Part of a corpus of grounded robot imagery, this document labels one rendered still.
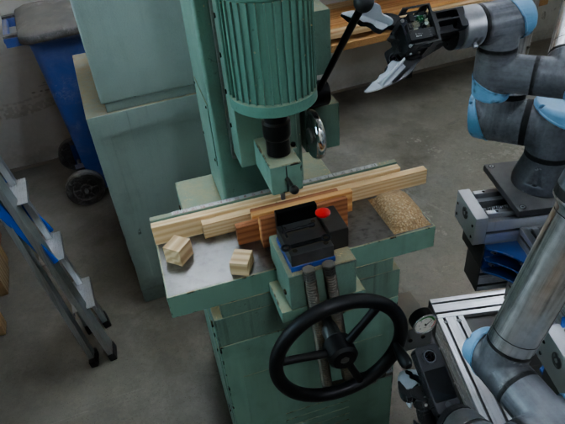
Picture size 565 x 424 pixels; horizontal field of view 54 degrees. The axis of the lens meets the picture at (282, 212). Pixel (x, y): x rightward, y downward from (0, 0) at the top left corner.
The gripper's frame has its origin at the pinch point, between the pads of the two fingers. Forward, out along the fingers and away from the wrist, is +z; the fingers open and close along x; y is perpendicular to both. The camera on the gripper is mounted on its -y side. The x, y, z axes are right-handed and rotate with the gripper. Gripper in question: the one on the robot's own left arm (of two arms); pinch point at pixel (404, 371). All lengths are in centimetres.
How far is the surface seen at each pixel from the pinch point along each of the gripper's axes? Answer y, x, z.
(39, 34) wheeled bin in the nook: -115, -71, 165
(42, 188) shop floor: -51, -102, 239
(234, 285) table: -22.0, -27.3, 14.6
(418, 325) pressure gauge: 0.4, 13.0, 20.4
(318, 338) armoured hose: -7.9, -13.5, 9.2
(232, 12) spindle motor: -72, -18, -1
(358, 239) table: -24.3, 1.5, 15.9
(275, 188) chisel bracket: -39.3, -13.7, 17.8
